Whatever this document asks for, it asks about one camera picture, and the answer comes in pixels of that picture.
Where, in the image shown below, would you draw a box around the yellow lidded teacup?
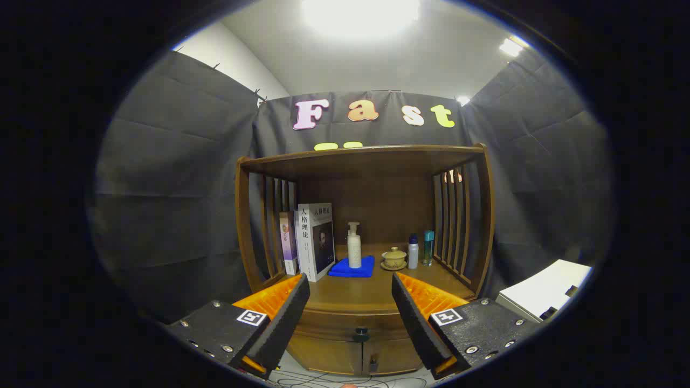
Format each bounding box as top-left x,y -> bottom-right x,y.
381,247 -> 408,271

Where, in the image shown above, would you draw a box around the large ceiling light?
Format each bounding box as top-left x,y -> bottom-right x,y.
301,0 -> 421,38

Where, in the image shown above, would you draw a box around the blue folded cloth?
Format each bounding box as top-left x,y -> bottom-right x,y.
328,255 -> 376,278

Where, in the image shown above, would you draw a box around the white box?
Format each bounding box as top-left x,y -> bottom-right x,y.
496,259 -> 592,324

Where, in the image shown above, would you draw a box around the white pump bottle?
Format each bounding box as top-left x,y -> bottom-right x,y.
347,221 -> 362,269

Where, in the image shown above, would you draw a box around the thick white book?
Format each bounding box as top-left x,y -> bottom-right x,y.
297,203 -> 336,282

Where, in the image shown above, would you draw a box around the wooden cabinet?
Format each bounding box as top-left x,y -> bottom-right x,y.
235,143 -> 495,377

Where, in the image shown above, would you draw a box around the wooden countertop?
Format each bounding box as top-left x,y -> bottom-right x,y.
264,242 -> 475,313

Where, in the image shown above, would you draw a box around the thin purple book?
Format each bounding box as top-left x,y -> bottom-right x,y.
279,211 -> 299,276

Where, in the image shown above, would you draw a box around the black floor cables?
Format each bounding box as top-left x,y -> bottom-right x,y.
267,369 -> 432,388

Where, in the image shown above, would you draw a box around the wooden drawer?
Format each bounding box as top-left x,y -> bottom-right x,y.
291,308 -> 418,343

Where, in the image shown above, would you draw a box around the wooden cabinet door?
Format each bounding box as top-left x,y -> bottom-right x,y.
287,334 -> 363,376
362,337 -> 424,376

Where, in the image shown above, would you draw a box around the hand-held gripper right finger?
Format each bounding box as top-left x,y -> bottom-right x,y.
392,272 -> 541,380

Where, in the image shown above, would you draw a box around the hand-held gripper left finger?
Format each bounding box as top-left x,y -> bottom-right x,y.
164,273 -> 311,379

